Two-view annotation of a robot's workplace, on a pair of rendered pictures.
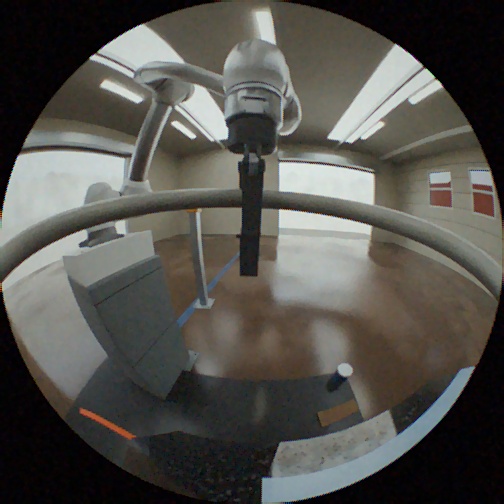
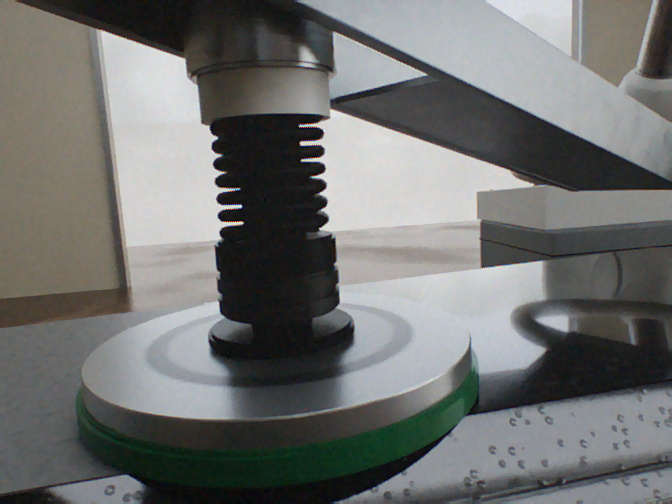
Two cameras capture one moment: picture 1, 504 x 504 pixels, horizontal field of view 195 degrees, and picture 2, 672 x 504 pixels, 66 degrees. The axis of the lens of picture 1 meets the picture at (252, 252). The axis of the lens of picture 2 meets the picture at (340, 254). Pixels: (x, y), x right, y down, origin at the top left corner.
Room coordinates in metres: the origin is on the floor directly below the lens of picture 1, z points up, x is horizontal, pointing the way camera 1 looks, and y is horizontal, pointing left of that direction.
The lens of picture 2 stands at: (-0.69, -0.49, 0.97)
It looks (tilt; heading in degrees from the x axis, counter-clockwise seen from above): 9 degrees down; 70
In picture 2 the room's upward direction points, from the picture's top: 3 degrees counter-clockwise
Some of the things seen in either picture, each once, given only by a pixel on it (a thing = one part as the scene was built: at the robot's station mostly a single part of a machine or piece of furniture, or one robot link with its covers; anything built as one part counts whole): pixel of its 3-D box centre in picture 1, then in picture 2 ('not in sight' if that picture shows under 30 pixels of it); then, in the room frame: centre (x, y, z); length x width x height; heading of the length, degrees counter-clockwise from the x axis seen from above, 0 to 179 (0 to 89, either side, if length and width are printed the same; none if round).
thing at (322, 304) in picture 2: not in sight; (280, 298); (-0.62, -0.20, 0.90); 0.07 x 0.07 x 0.01
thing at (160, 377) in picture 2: not in sight; (283, 344); (-0.62, -0.20, 0.87); 0.21 x 0.21 x 0.01
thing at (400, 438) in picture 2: not in sight; (284, 350); (-0.62, -0.20, 0.87); 0.22 x 0.22 x 0.04
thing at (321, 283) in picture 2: not in sight; (278, 277); (-0.62, -0.20, 0.91); 0.07 x 0.07 x 0.01
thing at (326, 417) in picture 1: (338, 412); not in sight; (0.14, -0.48, 0.02); 0.25 x 0.10 x 0.01; 94
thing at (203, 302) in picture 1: (197, 258); not in sight; (1.34, 0.54, 0.54); 0.20 x 0.20 x 1.09; 87
